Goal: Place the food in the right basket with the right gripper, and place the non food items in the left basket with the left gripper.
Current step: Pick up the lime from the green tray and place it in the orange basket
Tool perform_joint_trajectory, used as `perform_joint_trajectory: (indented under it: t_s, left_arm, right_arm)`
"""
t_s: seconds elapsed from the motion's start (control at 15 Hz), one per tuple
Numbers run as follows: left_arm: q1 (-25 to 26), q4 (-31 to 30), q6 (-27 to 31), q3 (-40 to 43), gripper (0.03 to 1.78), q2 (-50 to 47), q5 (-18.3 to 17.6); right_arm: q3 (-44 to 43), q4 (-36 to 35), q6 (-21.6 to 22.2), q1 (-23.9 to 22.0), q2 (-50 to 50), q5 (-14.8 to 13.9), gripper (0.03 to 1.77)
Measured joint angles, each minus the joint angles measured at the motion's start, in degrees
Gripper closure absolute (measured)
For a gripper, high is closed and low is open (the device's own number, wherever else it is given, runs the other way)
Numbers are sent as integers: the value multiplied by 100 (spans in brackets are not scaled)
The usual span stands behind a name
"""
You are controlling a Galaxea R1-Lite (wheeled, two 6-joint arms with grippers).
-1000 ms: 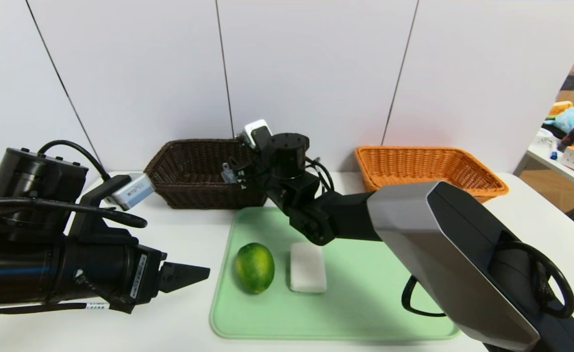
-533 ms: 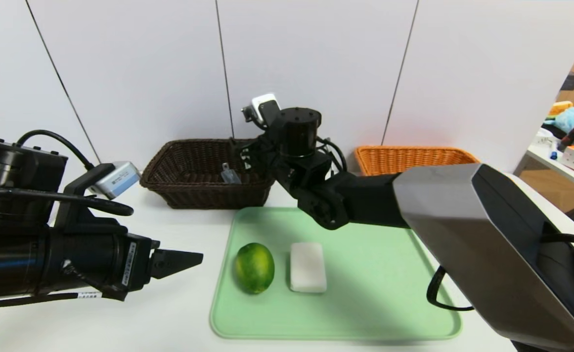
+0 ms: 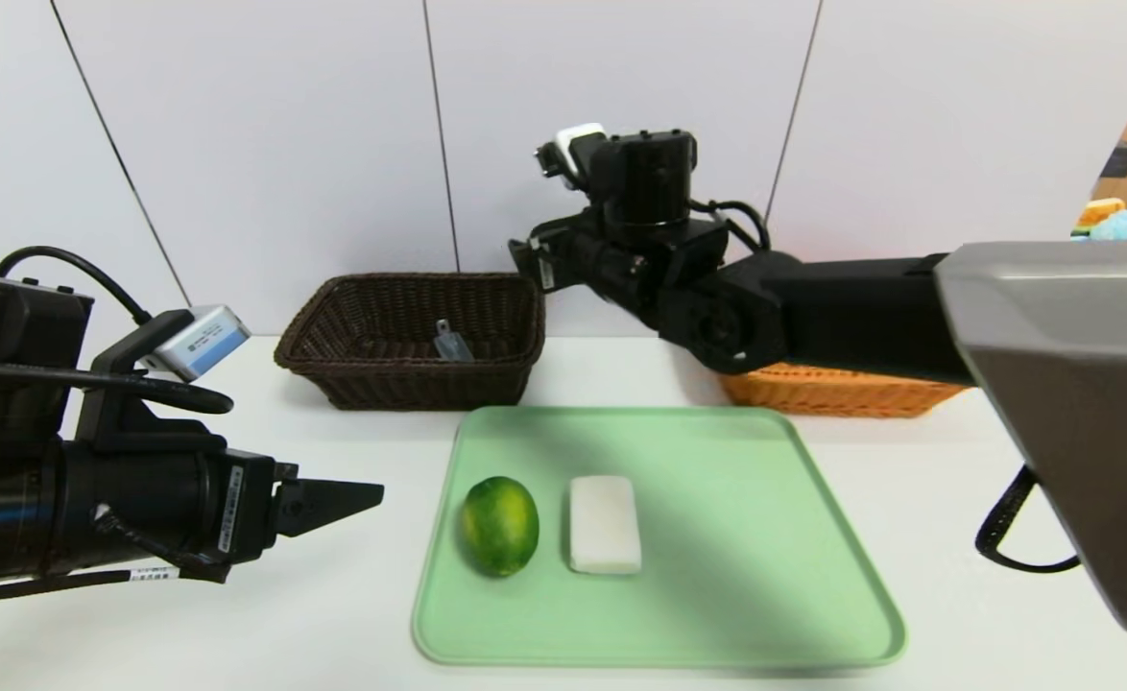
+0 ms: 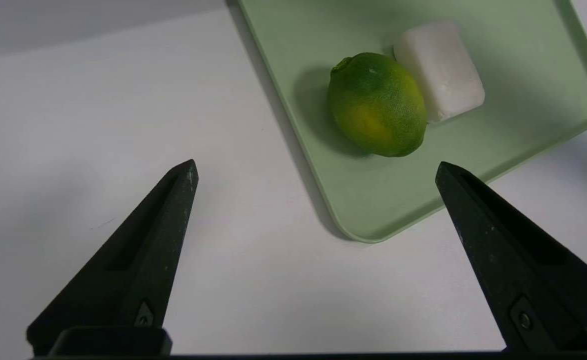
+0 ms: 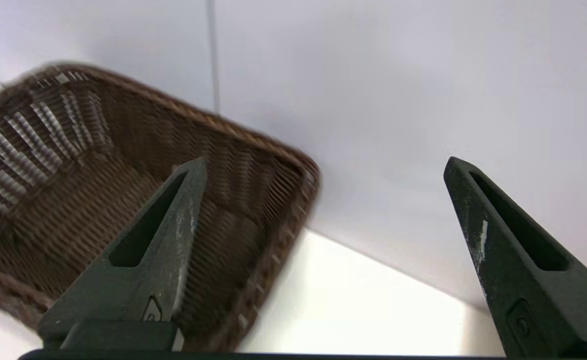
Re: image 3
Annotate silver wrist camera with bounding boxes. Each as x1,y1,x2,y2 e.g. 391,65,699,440
537,123,611,181
139,305,252,383

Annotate dark brown wicker basket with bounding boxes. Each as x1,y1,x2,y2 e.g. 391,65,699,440
274,273,546,412

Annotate green lime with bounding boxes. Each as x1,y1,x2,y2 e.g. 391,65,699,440
458,476,541,578

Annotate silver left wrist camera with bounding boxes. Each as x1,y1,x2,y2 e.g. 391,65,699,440
139,305,252,383

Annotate white soap bar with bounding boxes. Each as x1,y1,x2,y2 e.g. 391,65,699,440
567,474,643,576

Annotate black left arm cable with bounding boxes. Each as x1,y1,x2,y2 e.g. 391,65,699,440
0,246,235,416

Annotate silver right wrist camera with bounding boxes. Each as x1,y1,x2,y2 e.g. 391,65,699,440
537,123,611,181

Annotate light green plastic tray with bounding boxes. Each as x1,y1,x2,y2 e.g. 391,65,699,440
412,406,907,668

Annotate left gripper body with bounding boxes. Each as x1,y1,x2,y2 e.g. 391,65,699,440
54,437,278,584

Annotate orange yellow toy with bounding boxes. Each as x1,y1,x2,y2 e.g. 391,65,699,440
1074,198,1126,229

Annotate grey pencil lead case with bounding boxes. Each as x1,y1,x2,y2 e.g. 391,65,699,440
432,320,475,363

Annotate orange wicker basket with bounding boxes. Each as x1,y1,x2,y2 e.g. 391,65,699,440
720,363,970,418

